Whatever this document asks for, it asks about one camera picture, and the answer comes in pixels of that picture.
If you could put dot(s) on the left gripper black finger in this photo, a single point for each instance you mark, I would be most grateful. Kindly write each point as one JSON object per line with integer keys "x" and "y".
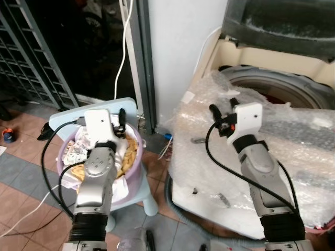
{"x": 122, "y": 118}

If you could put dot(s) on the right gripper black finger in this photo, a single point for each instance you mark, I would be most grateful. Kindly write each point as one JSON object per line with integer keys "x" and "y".
{"x": 234, "y": 103}
{"x": 215, "y": 112}

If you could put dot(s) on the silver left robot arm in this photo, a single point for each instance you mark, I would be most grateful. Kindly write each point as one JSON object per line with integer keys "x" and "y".
{"x": 97, "y": 172}

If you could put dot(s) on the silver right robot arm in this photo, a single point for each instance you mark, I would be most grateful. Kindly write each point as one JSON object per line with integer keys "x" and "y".
{"x": 264, "y": 178}

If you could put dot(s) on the cream top-load washing machine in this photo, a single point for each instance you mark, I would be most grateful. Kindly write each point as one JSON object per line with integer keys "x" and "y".
{"x": 209, "y": 193}

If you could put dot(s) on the grey washing machine lid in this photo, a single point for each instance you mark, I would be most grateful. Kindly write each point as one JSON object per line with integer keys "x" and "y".
{"x": 282, "y": 21}

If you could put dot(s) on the yellow orange garment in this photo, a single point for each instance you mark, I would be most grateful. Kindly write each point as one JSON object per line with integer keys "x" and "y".
{"x": 130, "y": 154}

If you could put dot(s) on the purple plastic laundry basket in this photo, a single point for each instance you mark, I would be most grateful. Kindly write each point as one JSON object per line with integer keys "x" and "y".
{"x": 137, "y": 167}

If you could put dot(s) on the white patterned garment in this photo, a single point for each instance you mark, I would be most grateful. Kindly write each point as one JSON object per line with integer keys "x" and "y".
{"x": 76, "y": 149}

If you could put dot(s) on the light blue plastic stool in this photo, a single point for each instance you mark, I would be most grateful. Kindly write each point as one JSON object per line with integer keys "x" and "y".
{"x": 141, "y": 201}

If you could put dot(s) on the black floor item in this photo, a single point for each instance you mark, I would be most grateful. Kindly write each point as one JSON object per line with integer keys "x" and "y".
{"x": 45, "y": 134}

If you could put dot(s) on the clear bubble wrap sheet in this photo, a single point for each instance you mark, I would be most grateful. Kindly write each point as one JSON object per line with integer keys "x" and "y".
{"x": 303, "y": 146}

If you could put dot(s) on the grey metal grille gate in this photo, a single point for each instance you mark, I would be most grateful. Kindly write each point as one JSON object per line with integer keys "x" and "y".
{"x": 31, "y": 63}

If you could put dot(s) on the grey robot torso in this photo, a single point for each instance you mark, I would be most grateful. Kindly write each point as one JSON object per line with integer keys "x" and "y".
{"x": 138, "y": 241}

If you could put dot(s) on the small orange blue floor item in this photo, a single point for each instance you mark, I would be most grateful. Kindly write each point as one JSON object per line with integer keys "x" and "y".
{"x": 9, "y": 136}

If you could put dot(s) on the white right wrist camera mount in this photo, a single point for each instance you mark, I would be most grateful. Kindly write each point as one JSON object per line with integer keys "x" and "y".
{"x": 247, "y": 119}

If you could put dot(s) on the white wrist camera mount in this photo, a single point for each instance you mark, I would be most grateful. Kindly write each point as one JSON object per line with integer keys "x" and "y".
{"x": 98, "y": 124}
{"x": 247, "y": 119}

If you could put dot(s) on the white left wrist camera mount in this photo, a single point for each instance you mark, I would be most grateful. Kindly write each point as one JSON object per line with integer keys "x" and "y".
{"x": 98, "y": 124}

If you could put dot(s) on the grey door frame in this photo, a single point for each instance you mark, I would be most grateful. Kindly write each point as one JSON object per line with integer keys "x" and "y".
{"x": 142, "y": 68}

